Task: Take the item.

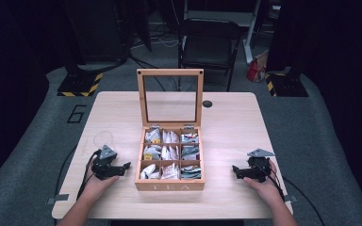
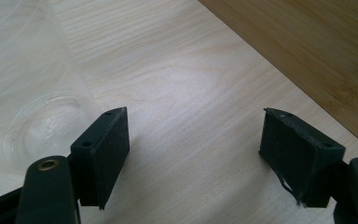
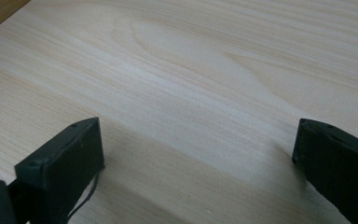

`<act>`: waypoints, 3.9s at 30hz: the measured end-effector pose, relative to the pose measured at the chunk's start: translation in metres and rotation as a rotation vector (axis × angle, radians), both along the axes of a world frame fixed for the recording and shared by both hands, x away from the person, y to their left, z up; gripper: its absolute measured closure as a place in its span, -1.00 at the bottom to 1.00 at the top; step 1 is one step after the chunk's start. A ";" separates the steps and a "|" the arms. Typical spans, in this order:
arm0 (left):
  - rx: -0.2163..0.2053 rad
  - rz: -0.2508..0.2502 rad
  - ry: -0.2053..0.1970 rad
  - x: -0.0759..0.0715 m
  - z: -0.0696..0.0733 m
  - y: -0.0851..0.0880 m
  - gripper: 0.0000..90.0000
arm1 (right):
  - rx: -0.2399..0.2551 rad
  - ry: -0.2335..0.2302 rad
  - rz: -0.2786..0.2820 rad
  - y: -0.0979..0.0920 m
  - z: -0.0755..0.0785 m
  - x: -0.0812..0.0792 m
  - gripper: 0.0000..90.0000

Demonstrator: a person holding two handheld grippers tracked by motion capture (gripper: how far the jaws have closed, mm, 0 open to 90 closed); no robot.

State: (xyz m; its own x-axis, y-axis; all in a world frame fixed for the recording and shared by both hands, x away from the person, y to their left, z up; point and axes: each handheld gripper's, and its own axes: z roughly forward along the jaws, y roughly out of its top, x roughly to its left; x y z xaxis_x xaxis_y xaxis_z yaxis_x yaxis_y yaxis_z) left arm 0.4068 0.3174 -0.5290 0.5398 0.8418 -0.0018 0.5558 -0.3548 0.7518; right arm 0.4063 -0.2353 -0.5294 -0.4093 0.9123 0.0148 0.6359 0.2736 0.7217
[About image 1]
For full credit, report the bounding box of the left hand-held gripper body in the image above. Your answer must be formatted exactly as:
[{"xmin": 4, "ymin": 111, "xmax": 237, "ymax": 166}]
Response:
[{"xmin": 90, "ymin": 144, "xmax": 124, "ymax": 181}]

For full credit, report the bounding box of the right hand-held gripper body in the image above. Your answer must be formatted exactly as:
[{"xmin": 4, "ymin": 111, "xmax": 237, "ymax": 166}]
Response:
[{"xmin": 245, "ymin": 148, "xmax": 276, "ymax": 184}]

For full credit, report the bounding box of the pile of white tea bags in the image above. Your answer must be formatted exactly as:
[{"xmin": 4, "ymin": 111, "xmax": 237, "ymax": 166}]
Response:
[{"xmin": 140, "ymin": 128, "xmax": 181, "ymax": 181}]

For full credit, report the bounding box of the wooden tea box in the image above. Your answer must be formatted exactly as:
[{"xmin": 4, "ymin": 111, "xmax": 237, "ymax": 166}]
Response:
[{"xmin": 134, "ymin": 68, "xmax": 206, "ymax": 192}]

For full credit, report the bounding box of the pile of teal tea packets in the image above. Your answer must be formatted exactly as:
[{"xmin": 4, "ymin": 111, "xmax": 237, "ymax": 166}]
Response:
[{"xmin": 180, "ymin": 132, "xmax": 203, "ymax": 180}]

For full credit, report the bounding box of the person's right hand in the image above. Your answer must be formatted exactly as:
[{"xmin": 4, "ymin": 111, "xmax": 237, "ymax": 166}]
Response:
[{"xmin": 242, "ymin": 159, "xmax": 285, "ymax": 205}]

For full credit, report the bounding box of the person's left hand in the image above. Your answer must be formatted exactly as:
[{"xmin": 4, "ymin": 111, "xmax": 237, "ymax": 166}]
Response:
[{"xmin": 82, "ymin": 159, "xmax": 121, "ymax": 202}]

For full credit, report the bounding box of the black stand base striped edge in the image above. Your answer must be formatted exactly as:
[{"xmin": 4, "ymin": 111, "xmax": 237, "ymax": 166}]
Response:
[
  {"xmin": 57, "ymin": 64, "xmax": 104, "ymax": 98},
  {"xmin": 264, "ymin": 67, "xmax": 309, "ymax": 98}
]

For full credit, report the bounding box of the red bag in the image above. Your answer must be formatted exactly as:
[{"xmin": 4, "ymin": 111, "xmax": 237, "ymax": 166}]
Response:
[{"xmin": 245, "ymin": 50, "xmax": 270, "ymax": 84}]

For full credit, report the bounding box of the black folding chair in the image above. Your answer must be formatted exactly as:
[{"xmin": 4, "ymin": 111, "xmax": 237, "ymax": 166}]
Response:
[{"xmin": 177, "ymin": 17, "xmax": 245, "ymax": 92}]

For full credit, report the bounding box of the white desk leg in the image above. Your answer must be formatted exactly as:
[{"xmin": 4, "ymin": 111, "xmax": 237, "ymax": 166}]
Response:
[{"xmin": 243, "ymin": 0, "xmax": 262, "ymax": 64}]

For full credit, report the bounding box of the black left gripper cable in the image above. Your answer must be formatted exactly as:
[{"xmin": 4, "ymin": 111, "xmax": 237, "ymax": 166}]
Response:
[{"xmin": 75, "ymin": 149, "xmax": 103, "ymax": 201}]

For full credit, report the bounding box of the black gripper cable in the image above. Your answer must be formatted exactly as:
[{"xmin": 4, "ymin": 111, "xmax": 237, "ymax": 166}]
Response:
[
  {"xmin": 75, "ymin": 149, "xmax": 103, "ymax": 201},
  {"xmin": 254, "ymin": 160, "xmax": 327, "ymax": 226}
]

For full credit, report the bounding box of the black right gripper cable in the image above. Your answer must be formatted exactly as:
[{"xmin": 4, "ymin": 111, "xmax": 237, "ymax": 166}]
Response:
[{"xmin": 254, "ymin": 160, "xmax": 327, "ymax": 226}]

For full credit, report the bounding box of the white floor cable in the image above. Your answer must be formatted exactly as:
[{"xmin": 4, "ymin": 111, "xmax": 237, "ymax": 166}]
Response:
[{"xmin": 131, "ymin": 33, "xmax": 180, "ymax": 50}]

